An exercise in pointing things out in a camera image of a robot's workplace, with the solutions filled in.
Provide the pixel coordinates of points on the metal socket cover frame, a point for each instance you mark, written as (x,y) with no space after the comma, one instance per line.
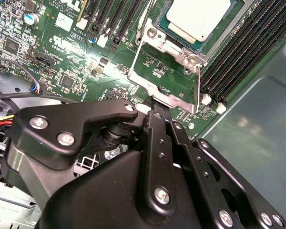
(181,102)

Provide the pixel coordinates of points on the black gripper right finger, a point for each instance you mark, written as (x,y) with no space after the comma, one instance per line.
(202,167)

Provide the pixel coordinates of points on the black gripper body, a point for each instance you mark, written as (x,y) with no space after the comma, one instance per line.
(97,195)

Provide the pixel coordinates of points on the silver CPU green edge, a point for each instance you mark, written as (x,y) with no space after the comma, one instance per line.
(195,16)

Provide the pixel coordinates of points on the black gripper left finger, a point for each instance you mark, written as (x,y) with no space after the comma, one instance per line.
(62,119)

